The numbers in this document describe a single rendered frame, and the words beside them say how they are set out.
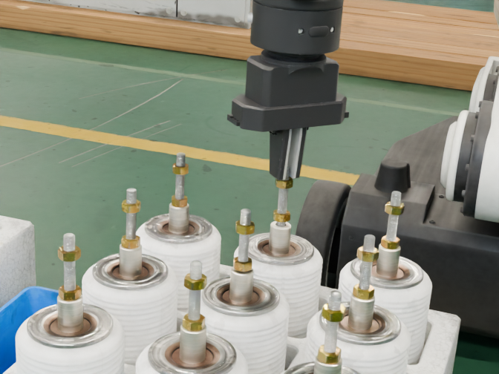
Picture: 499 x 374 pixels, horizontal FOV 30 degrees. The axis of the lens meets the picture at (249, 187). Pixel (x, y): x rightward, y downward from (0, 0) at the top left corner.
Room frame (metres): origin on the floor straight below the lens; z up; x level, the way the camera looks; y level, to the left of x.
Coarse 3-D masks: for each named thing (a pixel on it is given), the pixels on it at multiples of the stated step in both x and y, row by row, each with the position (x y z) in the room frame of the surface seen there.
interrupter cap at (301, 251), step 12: (252, 240) 0.92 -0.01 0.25; (264, 240) 0.92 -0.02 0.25; (300, 240) 0.93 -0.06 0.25; (252, 252) 0.89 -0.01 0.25; (264, 252) 0.90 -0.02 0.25; (288, 252) 0.90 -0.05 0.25; (300, 252) 0.90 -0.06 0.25; (312, 252) 0.90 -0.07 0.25; (276, 264) 0.87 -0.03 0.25; (288, 264) 0.87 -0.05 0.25
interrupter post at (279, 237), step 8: (272, 224) 0.91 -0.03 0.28; (288, 224) 0.91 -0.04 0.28; (272, 232) 0.90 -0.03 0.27; (280, 232) 0.90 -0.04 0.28; (288, 232) 0.90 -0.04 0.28; (272, 240) 0.90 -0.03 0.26; (280, 240) 0.90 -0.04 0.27; (288, 240) 0.90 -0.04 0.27; (272, 248) 0.90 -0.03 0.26; (280, 248) 0.90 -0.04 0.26; (288, 248) 0.90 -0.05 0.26
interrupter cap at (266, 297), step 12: (204, 288) 0.80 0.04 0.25; (216, 288) 0.81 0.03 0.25; (228, 288) 0.81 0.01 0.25; (252, 288) 0.81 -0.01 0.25; (264, 288) 0.81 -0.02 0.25; (204, 300) 0.78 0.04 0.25; (216, 300) 0.78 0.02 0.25; (228, 300) 0.79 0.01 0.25; (252, 300) 0.79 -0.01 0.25; (264, 300) 0.79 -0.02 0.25; (276, 300) 0.79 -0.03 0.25; (228, 312) 0.76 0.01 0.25; (240, 312) 0.76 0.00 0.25; (252, 312) 0.76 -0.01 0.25; (264, 312) 0.77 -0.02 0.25
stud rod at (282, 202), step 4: (288, 168) 0.91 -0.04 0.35; (288, 172) 0.90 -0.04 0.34; (288, 176) 0.91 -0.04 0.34; (280, 188) 0.91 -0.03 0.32; (280, 192) 0.90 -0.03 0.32; (284, 192) 0.90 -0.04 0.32; (280, 196) 0.90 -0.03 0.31; (284, 196) 0.90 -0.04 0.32; (280, 200) 0.90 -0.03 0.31; (284, 200) 0.90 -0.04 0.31; (280, 204) 0.90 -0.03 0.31; (284, 204) 0.90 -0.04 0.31; (280, 208) 0.90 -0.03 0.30; (284, 208) 0.90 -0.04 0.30; (280, 212) 0.90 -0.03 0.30; (284, 212) 0.90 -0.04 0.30; (276, 224) 0.91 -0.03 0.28; (280, 224) 0.90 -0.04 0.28; (284, 224) 0.91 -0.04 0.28
